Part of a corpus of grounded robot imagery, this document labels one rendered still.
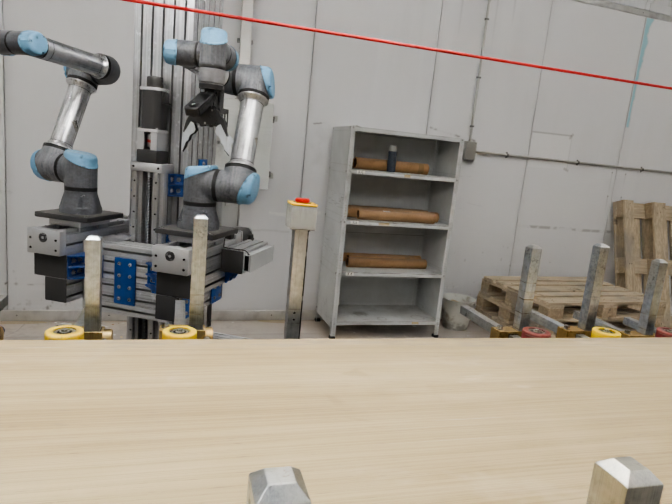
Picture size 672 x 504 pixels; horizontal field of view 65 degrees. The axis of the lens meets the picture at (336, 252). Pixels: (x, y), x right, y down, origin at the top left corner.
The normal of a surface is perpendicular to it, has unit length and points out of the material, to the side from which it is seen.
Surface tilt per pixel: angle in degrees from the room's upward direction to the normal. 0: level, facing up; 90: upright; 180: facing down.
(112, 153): 90
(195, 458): 0
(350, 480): 0
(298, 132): 90
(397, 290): 90
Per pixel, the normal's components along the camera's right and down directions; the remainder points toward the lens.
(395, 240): 0.30, 0.20
